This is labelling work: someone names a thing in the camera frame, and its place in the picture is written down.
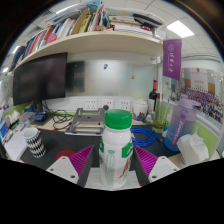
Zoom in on white wall outlet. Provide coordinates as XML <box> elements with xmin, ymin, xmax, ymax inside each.
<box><xmin>83</xmin><ymin>98</ymin><xmax>98</xmax><ymax>111</ymax></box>
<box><xmin>118</xmin><ymin>98</ymin><xmax>132</xmax><ymax>112</ymax></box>
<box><xmin>100</xmin><ymin>98</ymin><xmax>115</xmax><ymax>111</ymax></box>

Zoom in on black cable bundle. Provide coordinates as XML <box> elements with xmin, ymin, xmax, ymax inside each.
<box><xmin>41</xmin><ymin>101</ymin><xmax>75</xmax><ymax>132</ymax></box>

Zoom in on green drinking glass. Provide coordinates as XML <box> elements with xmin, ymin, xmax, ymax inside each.
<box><xmin>152</xmin><ymin>99</ymin><xmax>171</xmax><ymax>134</ymax></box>

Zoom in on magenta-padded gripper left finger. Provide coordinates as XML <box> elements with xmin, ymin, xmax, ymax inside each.
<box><xmin>45</xmin><ymin>144</ymin><xmax>95</xmax><ymax>188</ymax></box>

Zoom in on purple pennant flag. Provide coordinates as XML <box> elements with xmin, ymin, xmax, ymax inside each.
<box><xmin>162</xmin><ymin>38</ymin><xmax>183</xmax><ymax>81</ymax></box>

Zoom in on white bottle with green cap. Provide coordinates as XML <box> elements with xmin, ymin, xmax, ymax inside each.
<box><xmin>98</xmin><ymin>108</ymin><xmax>134</xmax><ymax>190</ymax></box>

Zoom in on coiled blue cable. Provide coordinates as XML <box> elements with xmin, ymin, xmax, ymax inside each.
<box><xmin>129</xmin><ymin>126</ymin><xmax>163</xmax><ymax>148</ymax></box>

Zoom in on white tissue pack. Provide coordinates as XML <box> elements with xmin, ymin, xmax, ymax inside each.
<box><xmin>176</xmin><ymin>132</ymin><xmax>210</xmax><ymax>167</ymax></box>

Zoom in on white paper towel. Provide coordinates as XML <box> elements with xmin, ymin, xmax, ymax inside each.
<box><xmin>84</xmin><ymin>166</ymin><xmax>141</xmax><ymax>191</ymax></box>

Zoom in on grey metal laptop stand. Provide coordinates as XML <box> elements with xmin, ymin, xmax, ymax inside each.
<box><xmin>64</xmin><ymin>107</ymin><xmax>107</xmax><ymax>137</ymax></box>

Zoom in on rectangular ceiling light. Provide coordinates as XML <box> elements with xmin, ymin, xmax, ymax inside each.
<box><xmin>166</xmin><ymin>19</ymin><xmax>195</xmax><ymax>39</ymax></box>

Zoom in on wooden shelf with books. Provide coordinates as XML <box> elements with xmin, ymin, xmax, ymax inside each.
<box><xmin>8</xmin><ymin>0</ymin><xmax>168</xmax><ymax>73</ymax></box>

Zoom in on clear plastic box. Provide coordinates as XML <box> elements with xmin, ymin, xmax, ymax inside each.
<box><xmin>18</xmin><ymin>111</ymin><xmax>37</xmax><ymax>125</ymax></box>

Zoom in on white handwritten paper sheet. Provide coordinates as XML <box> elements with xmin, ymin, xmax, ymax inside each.
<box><xmin>3</xmin><ymin>131</ymin><xmax>29</xmax><ymax>162</ymax></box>

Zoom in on black computer monitor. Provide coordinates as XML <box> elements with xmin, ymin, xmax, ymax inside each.
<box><xmin>12</xmin><ymin>52</ymin><xmax>68</xmax><ymax>107</ymax></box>

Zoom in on small blue device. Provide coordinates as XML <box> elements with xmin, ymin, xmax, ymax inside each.
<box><xmin>33</xmin><ymin>110</ymin><xmax>48</xmax><ymax>123</ymax></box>

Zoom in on black and white patterned mug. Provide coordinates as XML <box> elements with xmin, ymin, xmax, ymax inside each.
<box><xmin>23</xmin><ymin>127</ymin><xmax>47</xmax><ymax>159</ymax></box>

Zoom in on dark wine bottle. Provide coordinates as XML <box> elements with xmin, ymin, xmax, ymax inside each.
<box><xmin>148</xmin><ymin>79</ymin><xmax>159</xmax><ymax>113</ymax></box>

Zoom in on black desk mat red edge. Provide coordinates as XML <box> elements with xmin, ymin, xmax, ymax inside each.
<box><xmin>20</xmin><ymin>124</ymin><xmax>183</xmax><ymax>168</ymax></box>

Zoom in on group photo poster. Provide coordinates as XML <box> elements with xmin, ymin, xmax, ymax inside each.
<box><xmin>181</xmin><ymin>67</ymin><xmax>224</xmax><ymax>124</ymax></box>

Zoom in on flat round red coaster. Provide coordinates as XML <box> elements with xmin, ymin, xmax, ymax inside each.
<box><xmin>55</xmin><ymin>149</ymin><xmax>77</xmax><ymax>162</ymax></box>

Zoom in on purple translucent water jug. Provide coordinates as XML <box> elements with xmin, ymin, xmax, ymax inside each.
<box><xmin>164</xmin><ymin>94</ymin><xmax>202</xmax><ymax>153</ymax></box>

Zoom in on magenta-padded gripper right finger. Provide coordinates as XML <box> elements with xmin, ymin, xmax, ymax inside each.
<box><xmin>132</xmin><ymin>144</ymin><xmax>181</xmax><ymax>187</ymax></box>

